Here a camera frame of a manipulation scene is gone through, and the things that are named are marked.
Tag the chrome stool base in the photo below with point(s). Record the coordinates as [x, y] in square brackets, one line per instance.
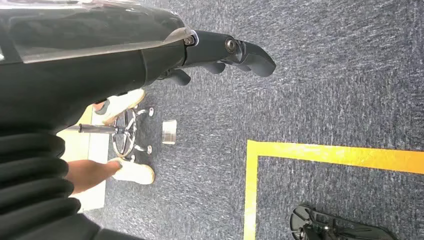
[125, 132]

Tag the white desk panel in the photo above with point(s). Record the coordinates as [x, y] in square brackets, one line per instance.
[94, 152]

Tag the ribbed grey left arm sleeve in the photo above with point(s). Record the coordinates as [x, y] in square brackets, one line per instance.
[30, 185]

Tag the yellow floor tape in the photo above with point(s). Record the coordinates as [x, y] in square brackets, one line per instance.
[331, 155]

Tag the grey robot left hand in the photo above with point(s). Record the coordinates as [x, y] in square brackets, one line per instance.
[82, 69]

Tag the person's white shoe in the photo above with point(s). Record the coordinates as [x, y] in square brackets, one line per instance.
[134, 172]
[119, 104]

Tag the black wheeled base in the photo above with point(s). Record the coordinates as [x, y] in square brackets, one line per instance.
[331, 227]

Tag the clear plastic cup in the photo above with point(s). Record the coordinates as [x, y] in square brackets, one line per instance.
[169, 132]

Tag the person's bare lower leg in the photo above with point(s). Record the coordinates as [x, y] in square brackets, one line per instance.
[89, 174]

